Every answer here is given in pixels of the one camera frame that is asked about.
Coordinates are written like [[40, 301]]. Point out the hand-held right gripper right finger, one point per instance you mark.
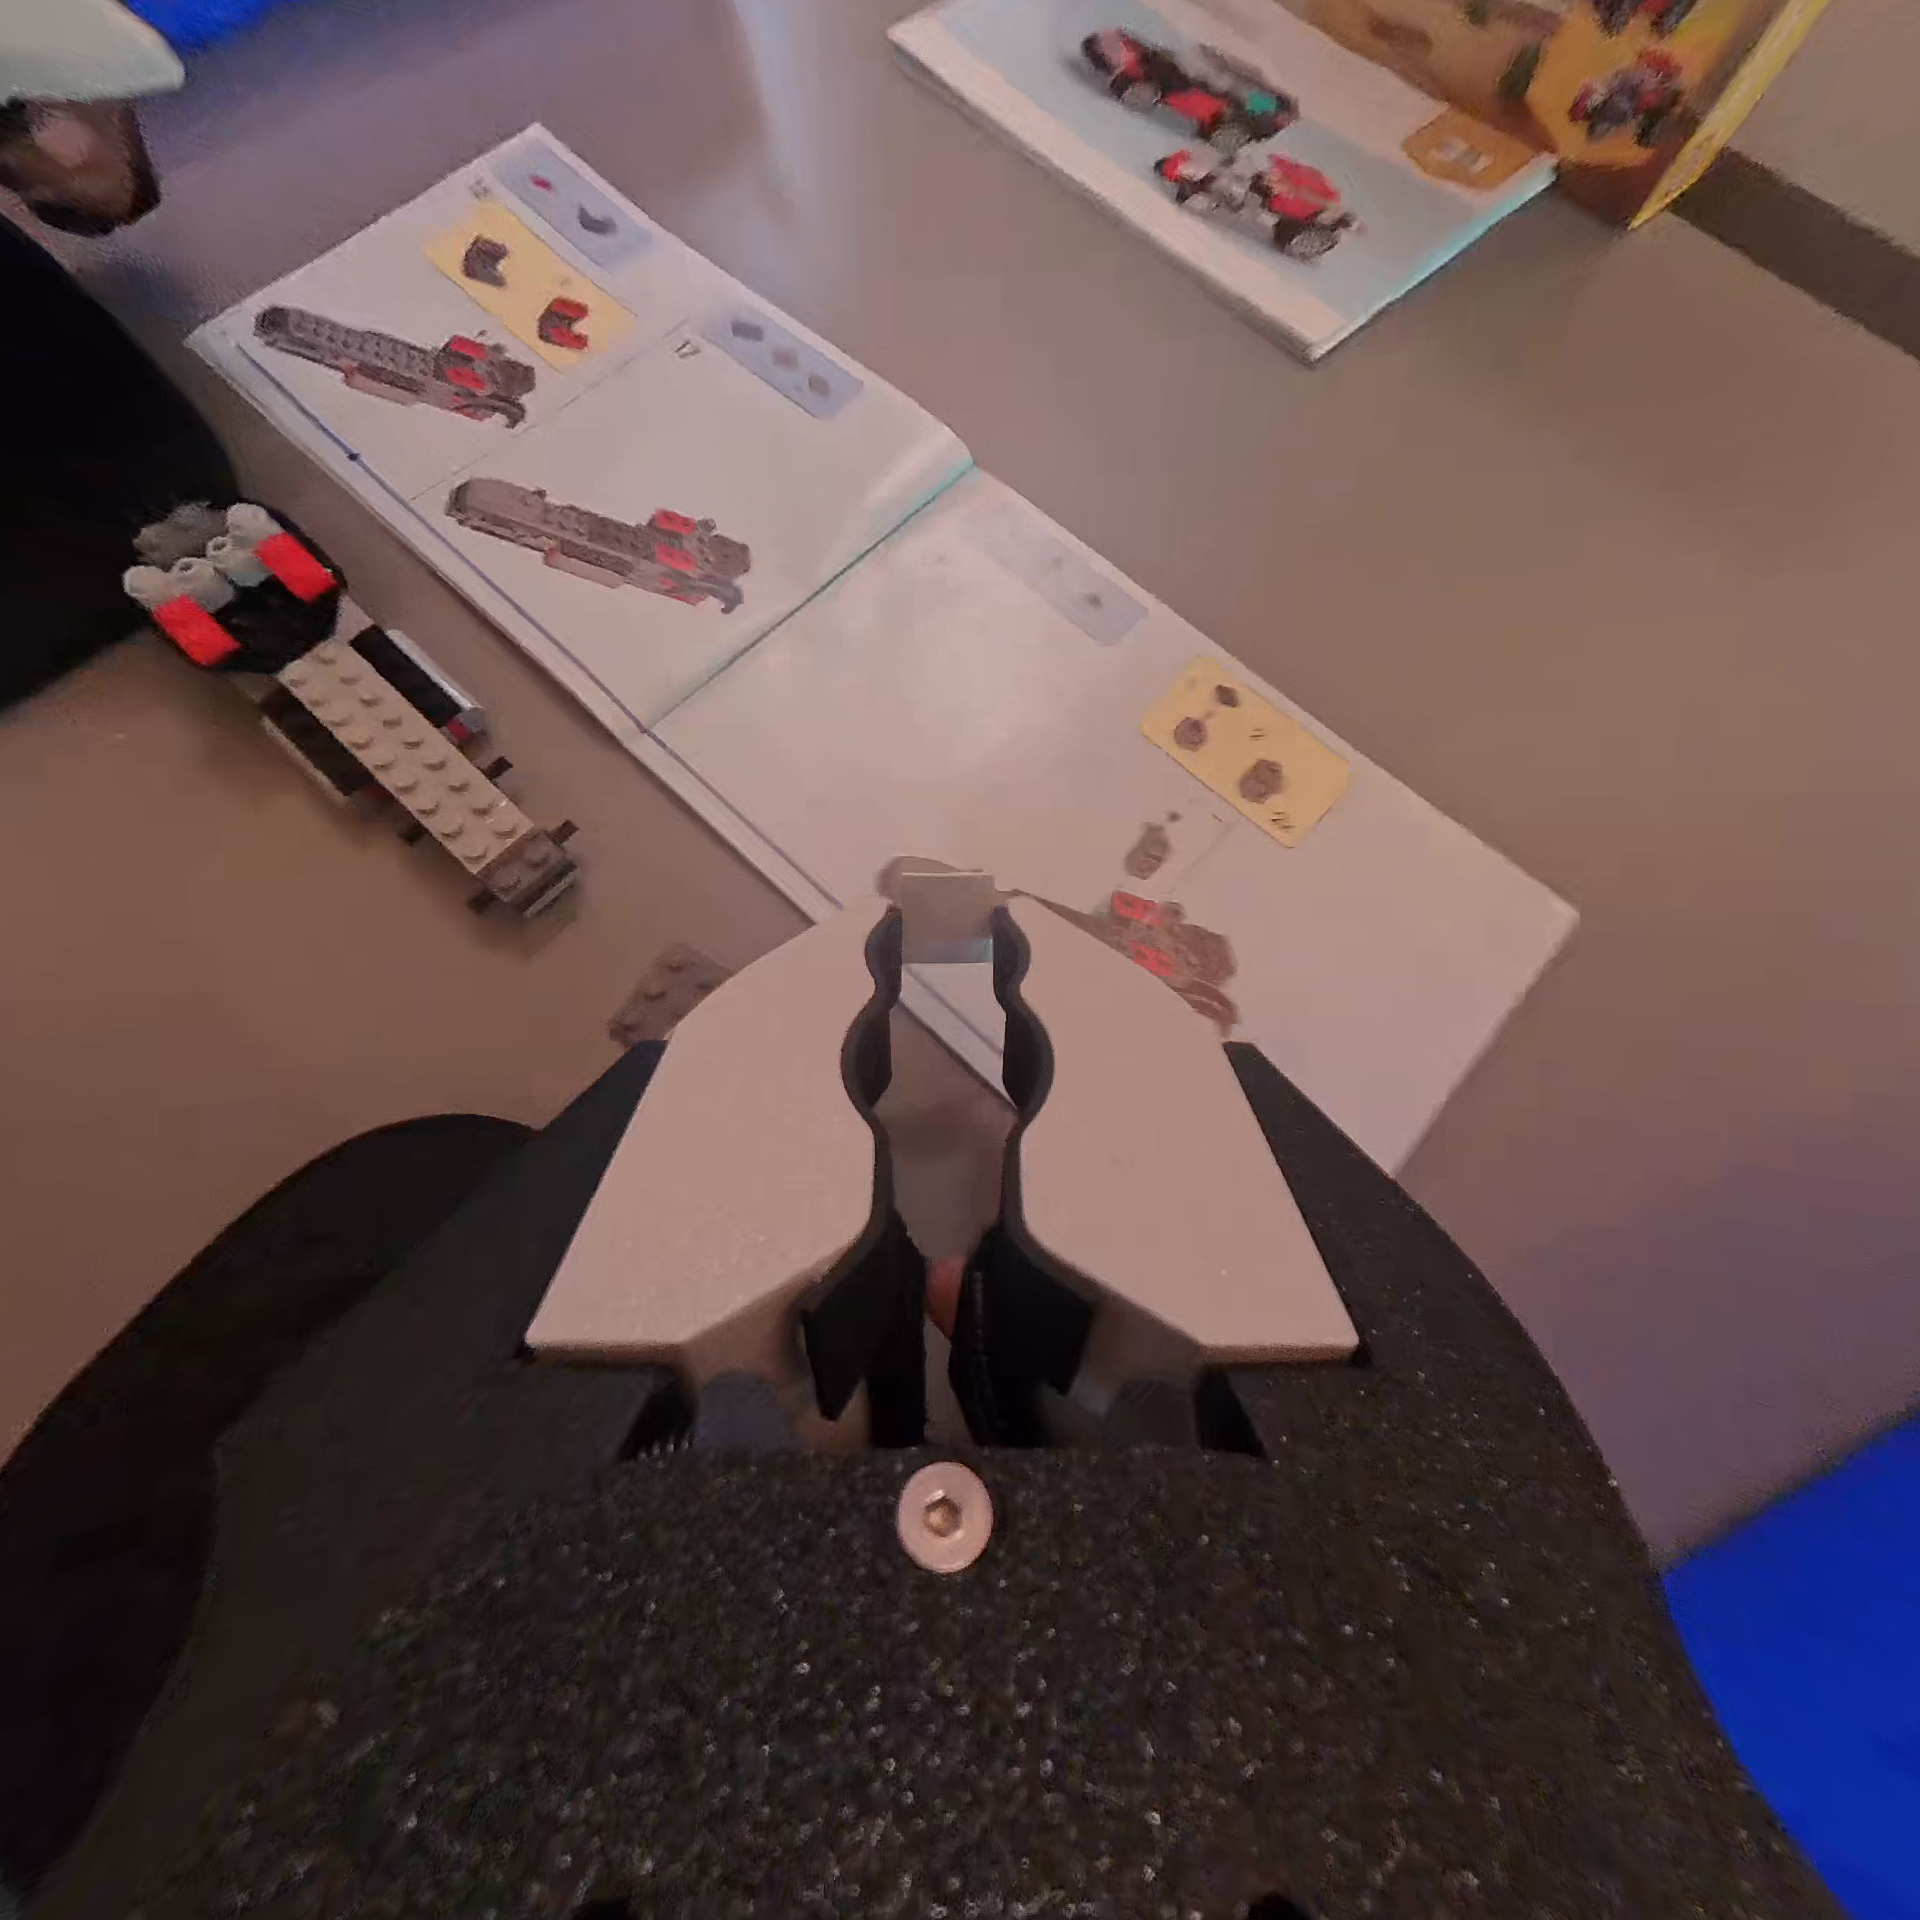
[[1185, 1184]]

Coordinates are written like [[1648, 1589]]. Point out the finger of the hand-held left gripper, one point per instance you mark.
[[76, 43]]

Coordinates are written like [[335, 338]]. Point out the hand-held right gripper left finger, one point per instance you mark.
[[721, 1184]]

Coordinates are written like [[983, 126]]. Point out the dark grey brick plate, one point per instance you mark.
[[668, 990]]

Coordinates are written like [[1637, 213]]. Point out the small light grey brick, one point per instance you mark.
[[945, 915]]

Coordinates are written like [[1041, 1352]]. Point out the grey black toy brick model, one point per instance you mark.
[[406, 751]]

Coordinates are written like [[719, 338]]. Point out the brick instruction booklet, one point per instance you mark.
[[974, 675]]

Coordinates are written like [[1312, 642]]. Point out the black cushion pad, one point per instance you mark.
[[90, 451], [224, 1289]]

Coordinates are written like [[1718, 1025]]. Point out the closed light blue instruction booklet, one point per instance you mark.
[[1021, 90]]

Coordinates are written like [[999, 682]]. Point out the yellow toy brick set box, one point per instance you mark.
[[1652, 90]]

